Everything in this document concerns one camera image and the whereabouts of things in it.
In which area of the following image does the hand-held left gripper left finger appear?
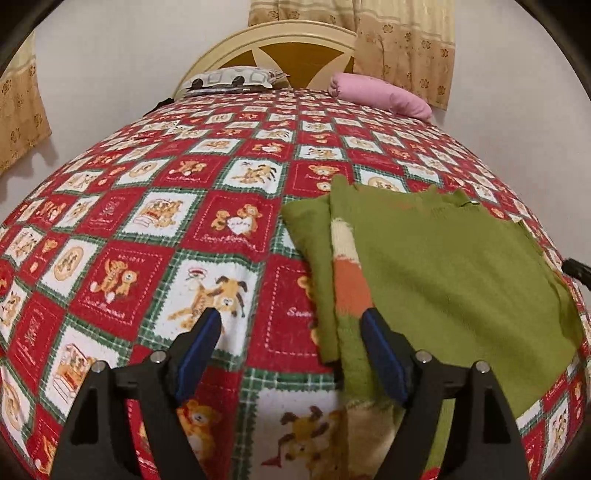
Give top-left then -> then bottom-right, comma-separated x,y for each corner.
50,307 -> 223,480

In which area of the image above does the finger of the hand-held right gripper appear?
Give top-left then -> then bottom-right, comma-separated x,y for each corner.
562,259 -> 591,291

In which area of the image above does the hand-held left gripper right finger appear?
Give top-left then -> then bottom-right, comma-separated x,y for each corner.
360,308 -> 532,480

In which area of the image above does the green orange striped knit sweater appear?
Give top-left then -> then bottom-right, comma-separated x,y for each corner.
281,174 -> 583,480

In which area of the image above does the red printed bear blanket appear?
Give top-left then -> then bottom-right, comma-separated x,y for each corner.
0,88 -> 591,480

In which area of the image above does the dark cloth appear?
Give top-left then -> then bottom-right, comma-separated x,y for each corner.
142,97 -> 175,116

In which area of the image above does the pink pillow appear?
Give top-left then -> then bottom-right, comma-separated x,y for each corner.
328,72 -> 433,121

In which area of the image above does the white patterned pillow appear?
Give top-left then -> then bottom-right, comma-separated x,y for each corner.
178,67 -> 289,95

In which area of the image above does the beige flowered window curtain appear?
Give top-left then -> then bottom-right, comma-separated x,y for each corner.
353,0 -> 457,110
248,0 -> 356,27

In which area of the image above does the beige flowered side curtain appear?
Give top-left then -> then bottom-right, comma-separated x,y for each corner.
0,30 -> 52,175

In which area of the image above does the cream and brown headboard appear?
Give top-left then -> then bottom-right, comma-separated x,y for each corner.
172,22 -> 358,100

